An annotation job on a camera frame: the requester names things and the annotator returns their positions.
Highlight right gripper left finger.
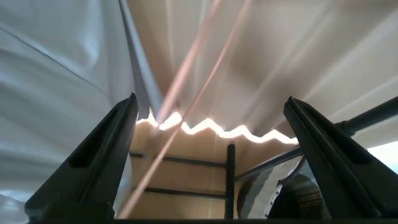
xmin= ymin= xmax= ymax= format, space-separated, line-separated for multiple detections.
xmin=24 ymin=92 xmax=140 ymax=220

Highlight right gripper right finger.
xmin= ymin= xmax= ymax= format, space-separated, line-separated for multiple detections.
xmin=282 ymin=95 xmax=398 ymax=220

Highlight pale grey shorts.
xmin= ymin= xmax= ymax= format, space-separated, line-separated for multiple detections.
xmin=0 ymin=0 xmax=165 ymax=224

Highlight pink clothes hanger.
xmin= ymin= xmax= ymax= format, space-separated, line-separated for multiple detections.
xmin=116 ymin=0 xmax=253 ymax=220

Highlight white laundry basket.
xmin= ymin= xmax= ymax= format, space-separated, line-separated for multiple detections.
xmin=236 ymin=155 xmax=332 ymax=220

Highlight black clothes rack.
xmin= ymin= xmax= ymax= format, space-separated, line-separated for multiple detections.
xmin=129 ymin=95 xmax=398 ymax=220

